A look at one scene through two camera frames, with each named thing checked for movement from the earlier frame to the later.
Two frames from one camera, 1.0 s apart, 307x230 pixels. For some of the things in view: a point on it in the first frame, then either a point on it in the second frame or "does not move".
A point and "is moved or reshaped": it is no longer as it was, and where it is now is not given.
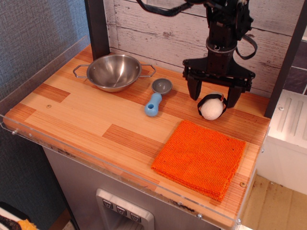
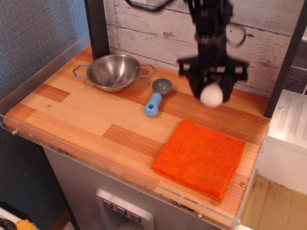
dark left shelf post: x=97 y=28 does not move
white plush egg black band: x=212 y=106 is moved or reshaped
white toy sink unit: x=283 y=159 does not move
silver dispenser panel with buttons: x=119 y=213 does not move
